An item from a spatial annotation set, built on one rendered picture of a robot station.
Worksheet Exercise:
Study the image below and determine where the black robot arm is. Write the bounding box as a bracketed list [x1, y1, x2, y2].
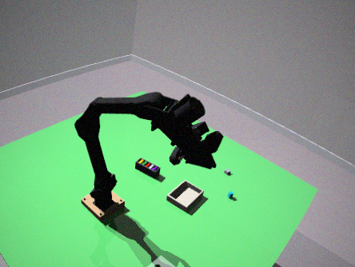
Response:
[74, 92, 209, 211]

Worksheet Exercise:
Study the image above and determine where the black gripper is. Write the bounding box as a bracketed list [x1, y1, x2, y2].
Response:
[169, 125, 223, 169]

